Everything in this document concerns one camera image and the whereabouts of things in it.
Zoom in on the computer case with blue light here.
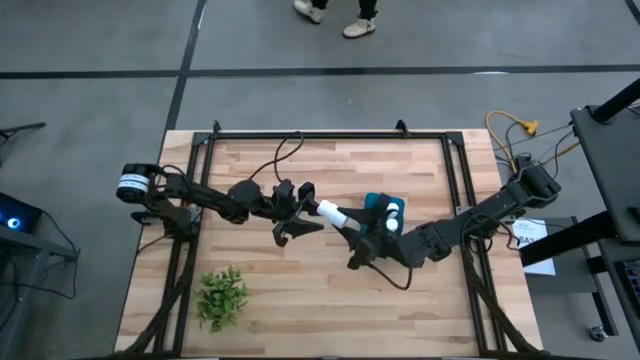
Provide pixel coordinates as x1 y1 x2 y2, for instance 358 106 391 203
0 192 44 234

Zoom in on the black aluminium table frame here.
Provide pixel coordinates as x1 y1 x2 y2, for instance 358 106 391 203
113 119 545 359

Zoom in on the green artificial plant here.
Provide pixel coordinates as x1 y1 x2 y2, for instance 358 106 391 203
192 264 250 334

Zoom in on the white paper sheet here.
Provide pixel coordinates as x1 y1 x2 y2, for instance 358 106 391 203
512 218 557 277

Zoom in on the black cart base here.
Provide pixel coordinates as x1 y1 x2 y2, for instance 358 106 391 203
518 209 640 351

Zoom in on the black pole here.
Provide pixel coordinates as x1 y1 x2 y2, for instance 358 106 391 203
592 77 640 124

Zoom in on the dark panel with coloured keys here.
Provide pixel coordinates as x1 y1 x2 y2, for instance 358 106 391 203
619 259 640 301

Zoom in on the black cart top panel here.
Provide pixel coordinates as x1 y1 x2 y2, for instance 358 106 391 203
569 104 640 245

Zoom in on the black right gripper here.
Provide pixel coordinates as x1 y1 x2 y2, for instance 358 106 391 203
338 193 401 270

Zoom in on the black equipment stand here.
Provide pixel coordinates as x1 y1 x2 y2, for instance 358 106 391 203
0 224 81 360

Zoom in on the teal plastic basket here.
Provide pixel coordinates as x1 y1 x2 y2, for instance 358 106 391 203
363 192 406 236

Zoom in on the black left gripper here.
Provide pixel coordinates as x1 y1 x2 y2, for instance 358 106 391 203
269 179 326 247

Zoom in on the person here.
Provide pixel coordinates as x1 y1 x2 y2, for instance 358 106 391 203
292 0 379 40

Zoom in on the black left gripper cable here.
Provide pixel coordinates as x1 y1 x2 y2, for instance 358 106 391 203
248 130 305 184

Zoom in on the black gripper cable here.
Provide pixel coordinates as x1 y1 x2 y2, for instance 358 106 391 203
367 249 414 292
248 130 305 184

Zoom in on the black tripod leg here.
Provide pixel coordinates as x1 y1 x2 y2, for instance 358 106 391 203
0 122 47 169

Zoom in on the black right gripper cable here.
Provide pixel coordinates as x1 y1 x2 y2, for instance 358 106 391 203
367 249 414 292

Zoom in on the yellow extension cable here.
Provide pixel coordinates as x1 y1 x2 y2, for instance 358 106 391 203
485 110 541 174

